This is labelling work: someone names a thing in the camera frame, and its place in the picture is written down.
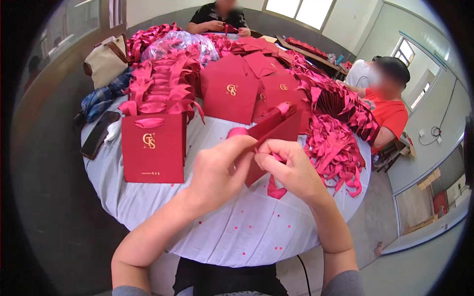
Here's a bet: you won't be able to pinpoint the person's left index finger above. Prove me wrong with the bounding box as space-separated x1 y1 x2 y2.
200 135 258 163

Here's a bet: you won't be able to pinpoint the blue plaid cloth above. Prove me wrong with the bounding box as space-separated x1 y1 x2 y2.
80 68 135 123

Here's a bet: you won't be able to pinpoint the person's left thumb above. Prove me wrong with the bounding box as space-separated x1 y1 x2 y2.
229 155 256 187

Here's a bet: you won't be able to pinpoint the person's left hand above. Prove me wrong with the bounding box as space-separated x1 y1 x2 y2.
184 135 258 220

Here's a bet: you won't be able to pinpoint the white tissue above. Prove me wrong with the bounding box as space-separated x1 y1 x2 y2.
103 118 123 144

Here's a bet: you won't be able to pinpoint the white tablecloth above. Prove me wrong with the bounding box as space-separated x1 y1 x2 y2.
80 33 372 268

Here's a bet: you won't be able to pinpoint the person's right fingers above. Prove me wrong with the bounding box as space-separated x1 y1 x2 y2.
258 139 302 160

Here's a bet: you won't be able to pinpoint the person's legs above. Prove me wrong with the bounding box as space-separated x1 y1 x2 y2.
172 256 290 296

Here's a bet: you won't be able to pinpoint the heap of dark red ribbons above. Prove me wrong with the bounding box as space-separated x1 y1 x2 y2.
126 22 183 64

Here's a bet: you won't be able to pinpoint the black phone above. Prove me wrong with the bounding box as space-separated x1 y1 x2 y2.
80 111 121 161

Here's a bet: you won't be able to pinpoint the pile of red ribbons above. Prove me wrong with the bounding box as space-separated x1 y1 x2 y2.
287 50 381 198

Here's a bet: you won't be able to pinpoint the person's right thumb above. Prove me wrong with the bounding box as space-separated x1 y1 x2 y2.
254 152 288 175

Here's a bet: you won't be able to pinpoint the pile of flat red bags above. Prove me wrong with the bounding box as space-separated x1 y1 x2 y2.
199 36 312 125

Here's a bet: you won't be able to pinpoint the beige handbag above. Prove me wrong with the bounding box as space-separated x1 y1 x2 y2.
83 34 130 90

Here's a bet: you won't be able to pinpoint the person's body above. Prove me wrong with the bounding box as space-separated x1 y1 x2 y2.
112 269 366 296

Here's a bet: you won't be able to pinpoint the black cable coil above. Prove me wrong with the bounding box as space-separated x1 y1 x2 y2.
418 79 458 146

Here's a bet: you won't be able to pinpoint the row of finished ribbon-handled bags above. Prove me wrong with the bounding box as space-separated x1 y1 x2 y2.
118 48 205 184

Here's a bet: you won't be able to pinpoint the person's right hand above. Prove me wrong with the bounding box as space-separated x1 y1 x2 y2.
254 139 331 208

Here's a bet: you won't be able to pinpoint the wooden bench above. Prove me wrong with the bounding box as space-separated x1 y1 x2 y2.
372 135 417 174

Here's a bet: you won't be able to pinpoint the red satin ribbon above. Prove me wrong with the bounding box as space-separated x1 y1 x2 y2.
266 174 288 200

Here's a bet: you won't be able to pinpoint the wooden table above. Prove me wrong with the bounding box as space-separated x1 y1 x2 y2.
276 35 353 76

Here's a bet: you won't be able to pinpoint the window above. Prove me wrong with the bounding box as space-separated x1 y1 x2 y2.
391 36 443 111
262 0 337 33

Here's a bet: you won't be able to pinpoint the clear plastic bag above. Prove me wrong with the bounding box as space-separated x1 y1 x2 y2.
140 30 221 68

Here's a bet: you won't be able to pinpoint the red paper gift bag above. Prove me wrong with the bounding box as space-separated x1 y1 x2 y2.
226 102 312 188

